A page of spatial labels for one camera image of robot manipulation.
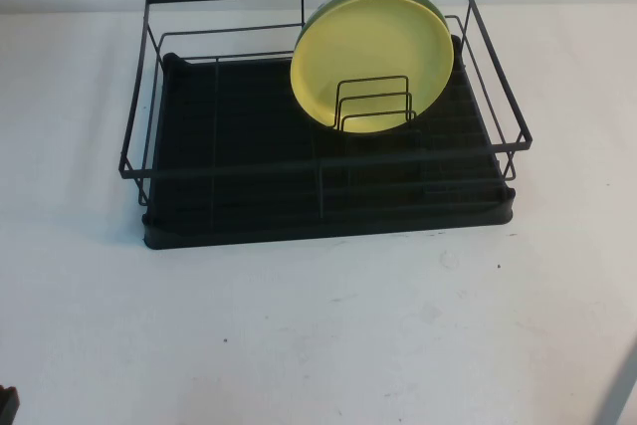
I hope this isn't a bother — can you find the yellow round plate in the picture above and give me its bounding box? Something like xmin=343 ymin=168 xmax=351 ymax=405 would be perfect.
xmin=290 ymin=0 xmax=455 ymax=135

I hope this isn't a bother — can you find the black plastic drip tray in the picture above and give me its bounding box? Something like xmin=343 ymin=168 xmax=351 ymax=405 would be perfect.
xmin=140 ymin=35 xmax=516 ymax=252

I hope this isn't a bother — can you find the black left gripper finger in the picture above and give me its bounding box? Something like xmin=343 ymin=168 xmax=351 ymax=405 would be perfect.
xmin=0 ymin=383 xmax=21 ymax=425

